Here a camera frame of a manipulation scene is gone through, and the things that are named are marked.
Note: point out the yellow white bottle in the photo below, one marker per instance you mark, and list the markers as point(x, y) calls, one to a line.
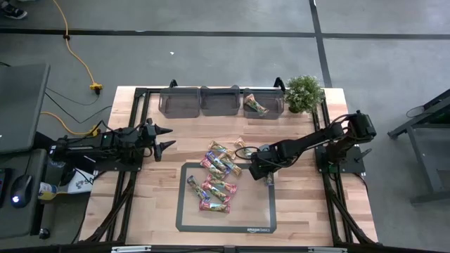
point(47, 191)

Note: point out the yellow chewy granola bar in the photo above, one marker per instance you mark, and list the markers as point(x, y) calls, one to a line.
point(256, 104)
point(232, 167)
point(242, 143)
point(221, 149)

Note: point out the black lit computer mouse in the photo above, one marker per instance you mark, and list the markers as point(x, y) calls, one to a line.
point(22, 189)

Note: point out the white printed bag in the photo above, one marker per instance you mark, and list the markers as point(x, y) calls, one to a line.
point(82, 184)

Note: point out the black aluminium table frame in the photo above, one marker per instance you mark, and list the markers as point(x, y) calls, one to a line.
point(140, 92)

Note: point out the dark grey desk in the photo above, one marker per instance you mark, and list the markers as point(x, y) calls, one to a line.
point(21, 105)
point(17, 221)

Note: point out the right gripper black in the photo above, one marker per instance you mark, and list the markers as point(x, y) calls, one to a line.
point(267, 156)

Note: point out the grey translucent plastic bin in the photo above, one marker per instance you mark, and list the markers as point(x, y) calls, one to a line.
point(179, 105)
point(276, 105)
point(219, 105)

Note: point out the green potted plant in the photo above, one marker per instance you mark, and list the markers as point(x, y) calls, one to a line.
point(304, 93)

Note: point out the brown silicone baking mat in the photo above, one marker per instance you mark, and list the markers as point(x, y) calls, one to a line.
point(246, 218)

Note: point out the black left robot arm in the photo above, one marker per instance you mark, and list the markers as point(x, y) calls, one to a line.
point(88, 147)

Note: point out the silver aluminium bracket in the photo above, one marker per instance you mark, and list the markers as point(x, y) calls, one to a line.
point(130, 248)
point(327, 250)

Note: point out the person's shoe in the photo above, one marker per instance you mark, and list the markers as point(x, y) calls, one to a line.
point(14, 12)

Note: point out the dark grey metal table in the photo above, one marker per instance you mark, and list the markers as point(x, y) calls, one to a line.
point(427, 168)

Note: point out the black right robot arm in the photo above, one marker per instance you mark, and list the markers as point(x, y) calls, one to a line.
point(309, 140)

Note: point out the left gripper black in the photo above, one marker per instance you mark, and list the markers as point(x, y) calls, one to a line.
point(148, 135)

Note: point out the black clamp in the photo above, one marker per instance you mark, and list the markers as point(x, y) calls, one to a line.
point(279, 83)
point(173, 83)

